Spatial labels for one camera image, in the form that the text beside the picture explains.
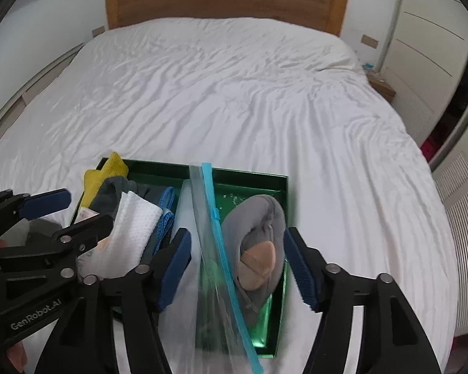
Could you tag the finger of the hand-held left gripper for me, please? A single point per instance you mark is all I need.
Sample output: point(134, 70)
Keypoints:
point(87, 232)
point(46, 203)

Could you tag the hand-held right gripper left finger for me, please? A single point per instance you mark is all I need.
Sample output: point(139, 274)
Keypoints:
point(175, 268)

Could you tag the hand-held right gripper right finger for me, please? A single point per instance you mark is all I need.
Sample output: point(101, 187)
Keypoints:
point(302, 268)

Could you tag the tissue packet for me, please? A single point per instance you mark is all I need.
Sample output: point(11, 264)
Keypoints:
point(91, 261)

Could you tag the clear zip bag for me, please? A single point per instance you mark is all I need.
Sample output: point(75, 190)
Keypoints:
point(214, 280)

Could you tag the beige powder puff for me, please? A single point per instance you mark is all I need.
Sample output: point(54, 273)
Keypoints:
point(257, 267)

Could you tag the grey towel with blue edge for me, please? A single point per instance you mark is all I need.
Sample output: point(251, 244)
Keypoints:
point(115, 194)

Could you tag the white cloth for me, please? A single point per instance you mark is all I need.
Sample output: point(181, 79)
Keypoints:
point(134, 222)

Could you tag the yellow cloth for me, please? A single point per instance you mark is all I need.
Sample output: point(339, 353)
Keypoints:
point(101, 177)

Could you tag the grey sock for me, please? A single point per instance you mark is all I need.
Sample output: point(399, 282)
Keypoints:
point(257, 214)

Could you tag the green tray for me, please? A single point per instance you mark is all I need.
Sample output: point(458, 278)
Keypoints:
point(241, 191)

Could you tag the person's left hand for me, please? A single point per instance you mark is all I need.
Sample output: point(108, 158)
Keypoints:
point(17, 354)

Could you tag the white radiator cover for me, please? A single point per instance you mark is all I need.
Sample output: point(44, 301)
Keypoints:
point(466, 210)

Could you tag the red cloth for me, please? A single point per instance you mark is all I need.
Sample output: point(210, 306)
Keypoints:
point(429, 148)

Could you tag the wooden nightstand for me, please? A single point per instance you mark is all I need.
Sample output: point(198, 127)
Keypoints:
point(382, 87)

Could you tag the blue packets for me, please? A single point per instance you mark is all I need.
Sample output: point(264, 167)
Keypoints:
point(369, 68)

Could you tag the white wardrobe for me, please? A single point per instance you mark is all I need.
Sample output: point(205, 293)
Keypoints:
point(433, 46)

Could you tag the wooden headboard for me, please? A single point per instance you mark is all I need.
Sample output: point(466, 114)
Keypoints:
point(218, 4)

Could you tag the slatted wall cabinet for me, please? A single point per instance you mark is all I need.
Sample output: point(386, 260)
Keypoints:
point(19, 97)

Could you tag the wall switch plate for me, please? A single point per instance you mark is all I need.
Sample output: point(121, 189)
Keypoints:
point(97, 31)
point(369, 41)

